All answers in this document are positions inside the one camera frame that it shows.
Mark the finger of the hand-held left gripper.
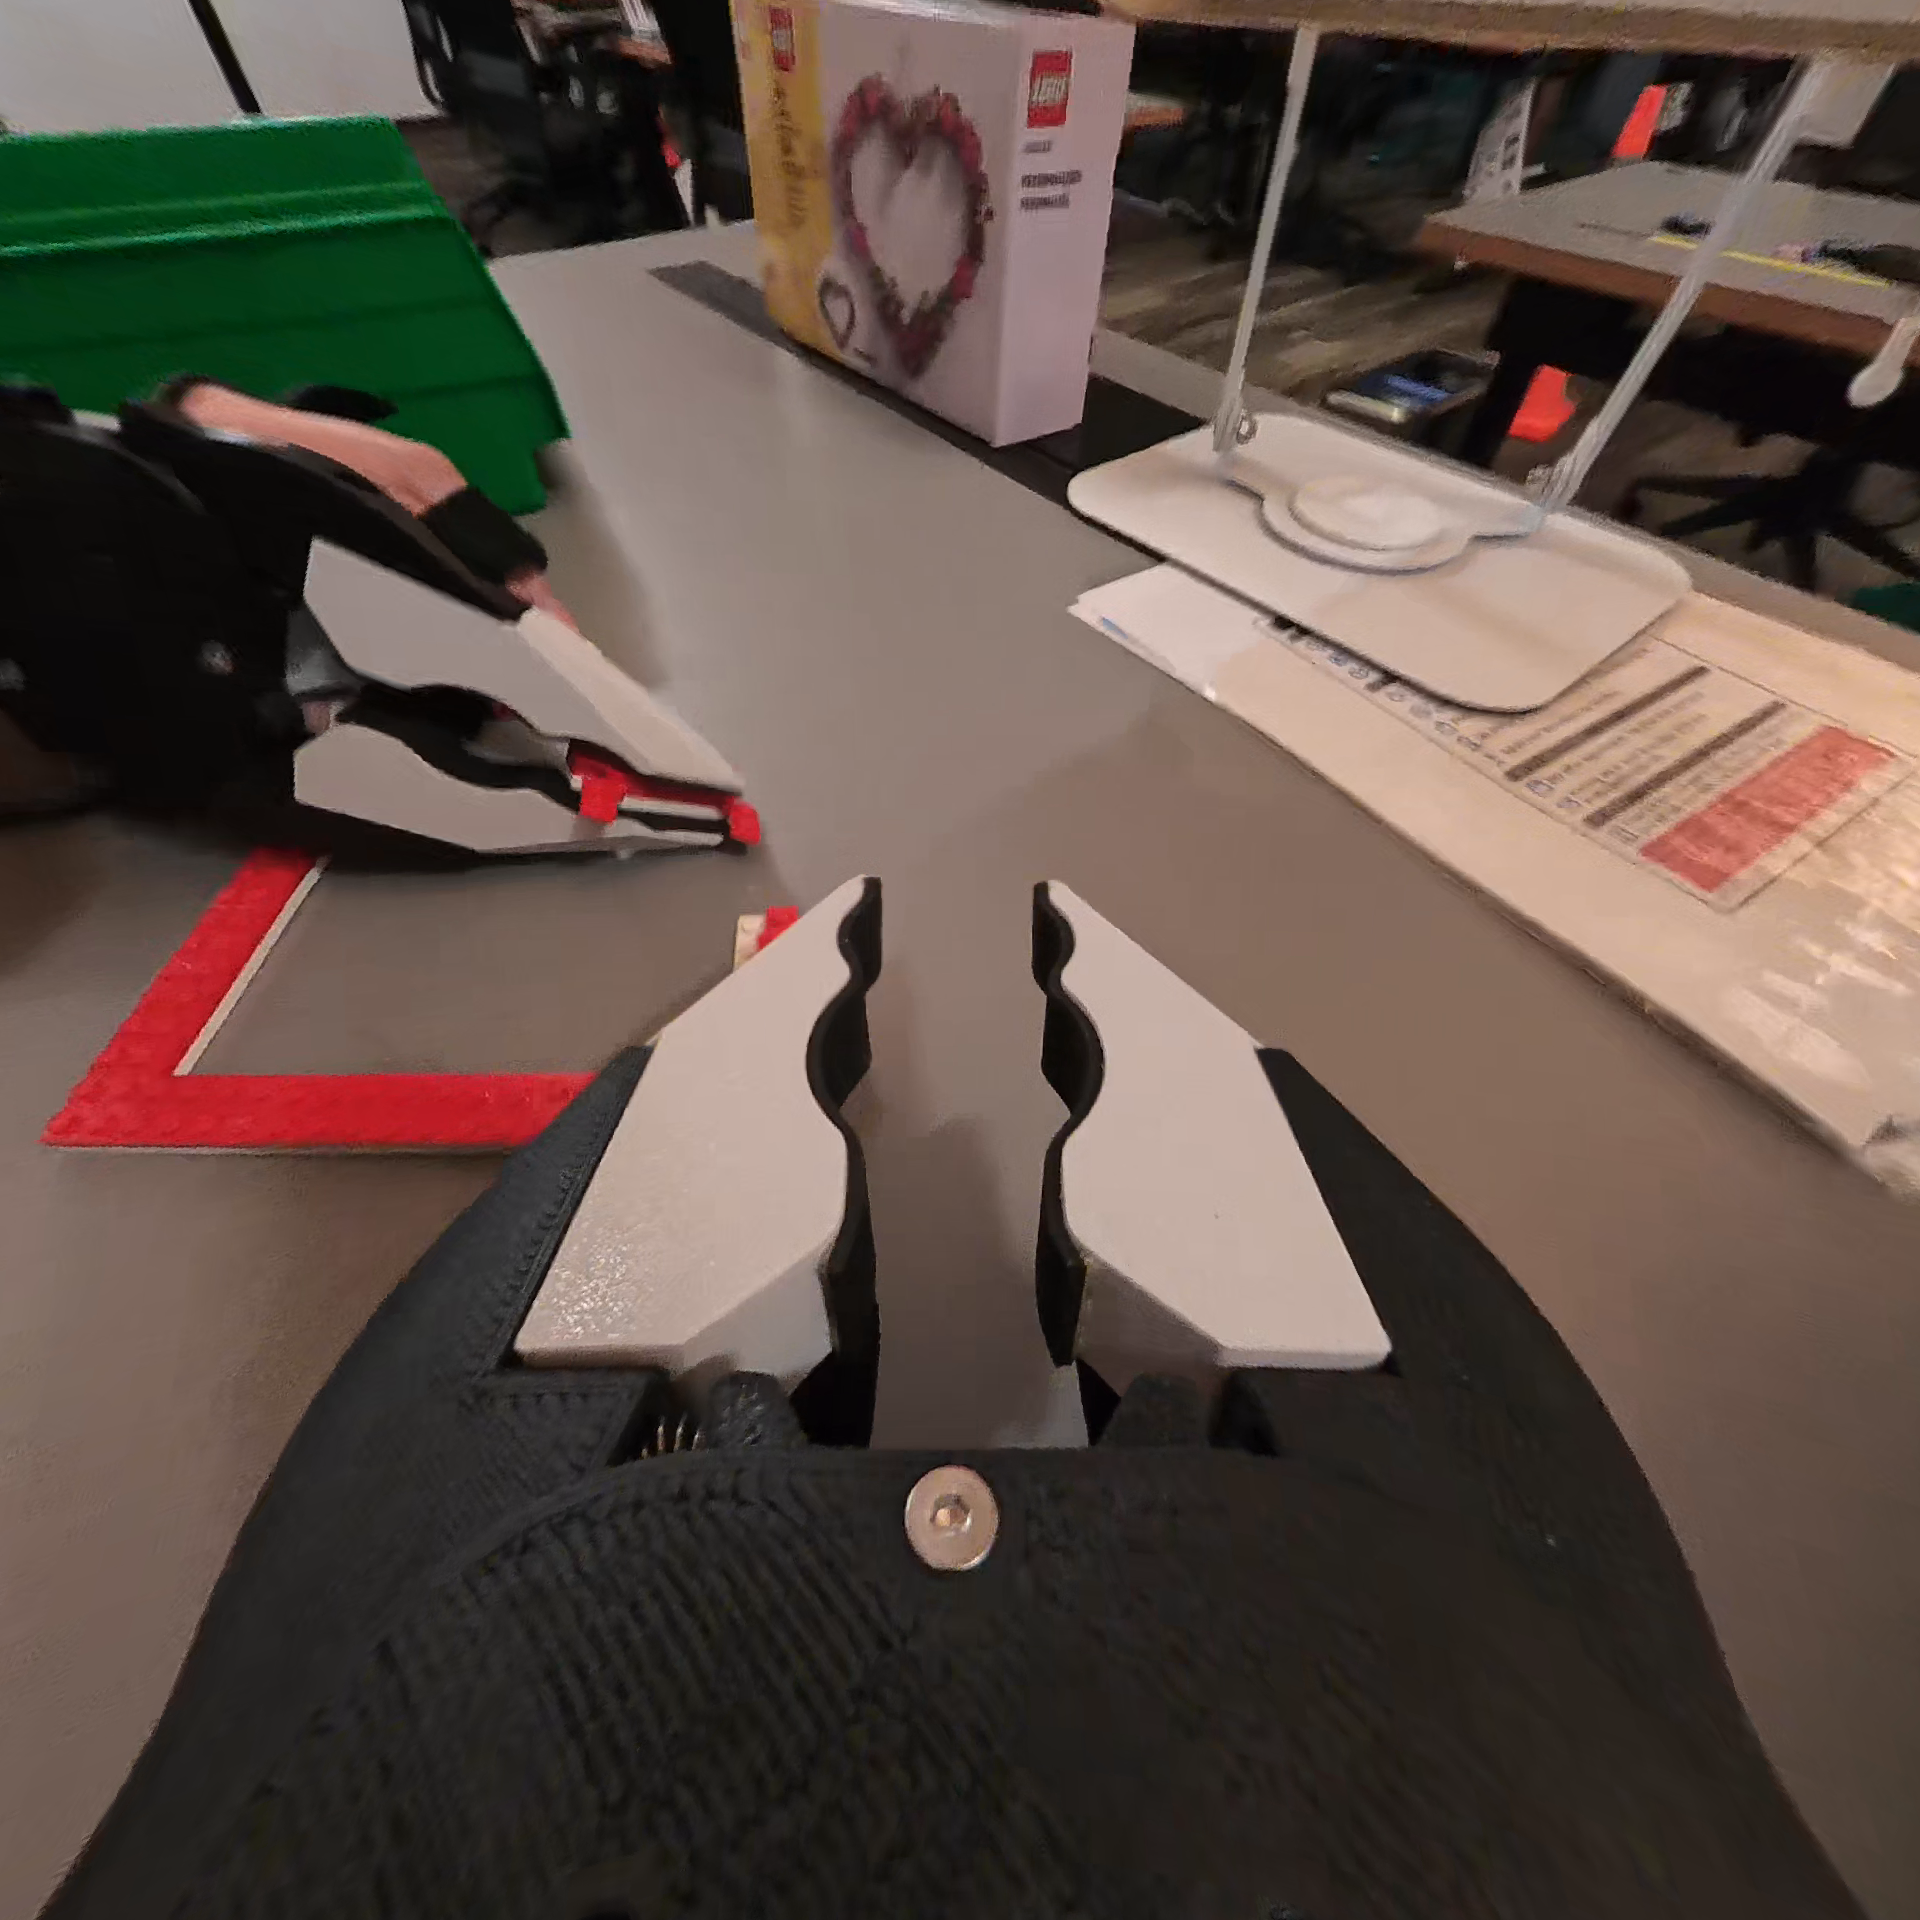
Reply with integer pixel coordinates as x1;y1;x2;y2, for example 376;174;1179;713
303;545;747;794
292;719;741;860

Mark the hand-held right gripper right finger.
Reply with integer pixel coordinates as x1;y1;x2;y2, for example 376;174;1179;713
1031;880;1394;1449

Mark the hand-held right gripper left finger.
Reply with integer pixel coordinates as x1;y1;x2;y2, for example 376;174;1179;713
515;873;884;1449

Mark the small red lego plate piece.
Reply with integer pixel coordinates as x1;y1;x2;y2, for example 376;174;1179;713
568;755;764;851

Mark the red lego frame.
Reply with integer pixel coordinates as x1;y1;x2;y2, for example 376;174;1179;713
40;849;605;1158

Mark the white lego box heart print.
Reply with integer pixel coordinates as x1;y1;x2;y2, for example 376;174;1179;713
728;0;1136;449

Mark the person's left hand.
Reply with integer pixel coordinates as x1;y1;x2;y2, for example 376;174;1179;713
157;375;471;520

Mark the green plastic bin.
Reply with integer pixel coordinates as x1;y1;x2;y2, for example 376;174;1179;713
0;116;571;520

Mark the white paper sheet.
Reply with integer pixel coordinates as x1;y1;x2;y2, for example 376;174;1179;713
1070;563;1308;700

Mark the printed instruction sheet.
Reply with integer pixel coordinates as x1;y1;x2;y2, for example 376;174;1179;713
1260;612;1910;918

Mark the white lamp stand base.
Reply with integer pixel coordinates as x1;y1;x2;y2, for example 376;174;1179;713
1068;0;1920;715

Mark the dark book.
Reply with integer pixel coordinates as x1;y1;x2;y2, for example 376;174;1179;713
1325;348;1501;432

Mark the wooden edged grey table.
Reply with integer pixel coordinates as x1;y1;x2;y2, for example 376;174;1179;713
1414;161;1920;367

